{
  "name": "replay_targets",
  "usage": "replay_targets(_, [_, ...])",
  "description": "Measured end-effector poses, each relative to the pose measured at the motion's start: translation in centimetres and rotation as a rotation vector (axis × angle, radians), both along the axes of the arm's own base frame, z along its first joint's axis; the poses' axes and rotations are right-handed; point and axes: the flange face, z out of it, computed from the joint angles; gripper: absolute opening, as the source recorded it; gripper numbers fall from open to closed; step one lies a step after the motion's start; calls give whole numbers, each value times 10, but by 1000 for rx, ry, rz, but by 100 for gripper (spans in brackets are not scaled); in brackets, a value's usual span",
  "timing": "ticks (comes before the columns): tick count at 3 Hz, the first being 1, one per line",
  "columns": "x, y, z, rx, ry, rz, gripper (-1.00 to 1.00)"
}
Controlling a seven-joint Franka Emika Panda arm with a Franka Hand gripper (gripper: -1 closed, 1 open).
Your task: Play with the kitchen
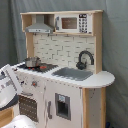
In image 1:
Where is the oven door with window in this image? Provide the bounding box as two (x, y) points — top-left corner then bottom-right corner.
(19, 95), (38, 122)

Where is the grey range hood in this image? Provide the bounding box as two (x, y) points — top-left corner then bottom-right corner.
(25, 15), (54, 34)

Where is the black stovetop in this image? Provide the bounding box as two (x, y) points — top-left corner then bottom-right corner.
(20, 63), (56, 72)

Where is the white toy microwave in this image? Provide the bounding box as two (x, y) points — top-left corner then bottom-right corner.
(55, 14), (92, 34)

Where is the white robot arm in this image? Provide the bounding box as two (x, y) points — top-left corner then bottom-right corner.
(0, 64), (36, 128)

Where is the grey fridge door handle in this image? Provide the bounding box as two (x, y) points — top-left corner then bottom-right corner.
(47, 101), (52, 119)

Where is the red oven knob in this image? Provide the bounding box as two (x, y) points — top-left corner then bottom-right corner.
(32, 81), (37, 87)

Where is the grey sink basin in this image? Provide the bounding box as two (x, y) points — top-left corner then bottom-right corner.
(52, 67), (92, 81)

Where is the wooden toy kitchen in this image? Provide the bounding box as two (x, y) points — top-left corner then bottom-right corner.
(13, 10), (115, 128)

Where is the small silver pot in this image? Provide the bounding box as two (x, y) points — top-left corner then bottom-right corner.
(25, 57), (41, 67)

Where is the black curved faucet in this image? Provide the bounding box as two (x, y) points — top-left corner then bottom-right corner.
(75, 50), (95, 71)

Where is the grey ice dispenser panel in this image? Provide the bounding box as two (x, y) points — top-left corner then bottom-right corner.
(55, 93), (71, 120)

